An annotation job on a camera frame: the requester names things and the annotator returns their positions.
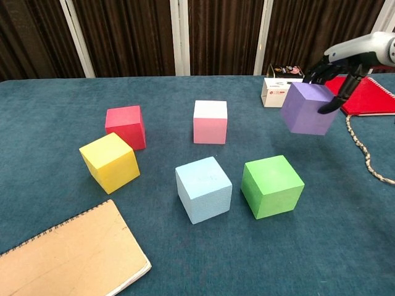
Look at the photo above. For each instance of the yellow foam cube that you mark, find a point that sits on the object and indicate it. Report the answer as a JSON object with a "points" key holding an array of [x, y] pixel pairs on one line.
{"points": [[108, 163]]}

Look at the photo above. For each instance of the blue felt table cover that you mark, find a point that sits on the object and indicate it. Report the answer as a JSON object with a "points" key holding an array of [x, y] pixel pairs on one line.
{"points": [[46, 123]]}

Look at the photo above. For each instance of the light blue foam cube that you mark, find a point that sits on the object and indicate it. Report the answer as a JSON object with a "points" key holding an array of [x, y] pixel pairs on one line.
{"points": [[203, 191]]}

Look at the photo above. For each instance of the dark brown curtain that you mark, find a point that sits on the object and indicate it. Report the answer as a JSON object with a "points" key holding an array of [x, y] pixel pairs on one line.
{"points": [[129, 37]]}

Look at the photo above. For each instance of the black luncheon meat tin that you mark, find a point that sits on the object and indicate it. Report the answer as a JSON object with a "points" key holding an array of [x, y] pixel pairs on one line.
{"points": [[284, 70]]}

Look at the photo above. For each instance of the pink foam cube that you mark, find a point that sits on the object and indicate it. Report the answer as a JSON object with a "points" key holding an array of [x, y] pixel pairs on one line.
{"points": [[210, 126]]}

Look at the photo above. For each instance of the purple foam cube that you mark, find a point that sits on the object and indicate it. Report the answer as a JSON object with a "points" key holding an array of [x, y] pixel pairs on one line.
{"points": [[305, 117]]}

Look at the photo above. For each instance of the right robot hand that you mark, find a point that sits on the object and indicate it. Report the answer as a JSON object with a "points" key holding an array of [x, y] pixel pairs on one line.
{"points": [[364, 49]]}

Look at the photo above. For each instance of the tan spiral notebook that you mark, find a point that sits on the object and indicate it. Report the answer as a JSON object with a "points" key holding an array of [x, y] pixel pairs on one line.
{"points": [[68, 256]]}

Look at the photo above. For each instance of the white cardboard box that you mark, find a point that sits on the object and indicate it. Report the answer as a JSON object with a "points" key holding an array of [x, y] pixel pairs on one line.
{"points": [[273, 92]]}

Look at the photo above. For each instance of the red foam cube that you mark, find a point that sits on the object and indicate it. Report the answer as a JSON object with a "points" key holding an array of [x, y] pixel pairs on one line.
{"points": [[126, 129]]}

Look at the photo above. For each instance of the green foam cube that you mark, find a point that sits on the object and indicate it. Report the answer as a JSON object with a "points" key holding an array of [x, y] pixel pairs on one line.
{"points": [[271, 188]]}

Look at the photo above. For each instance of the red spiral notebook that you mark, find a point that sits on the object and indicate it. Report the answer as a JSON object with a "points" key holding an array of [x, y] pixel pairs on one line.
{"points": [[370, 98]]}

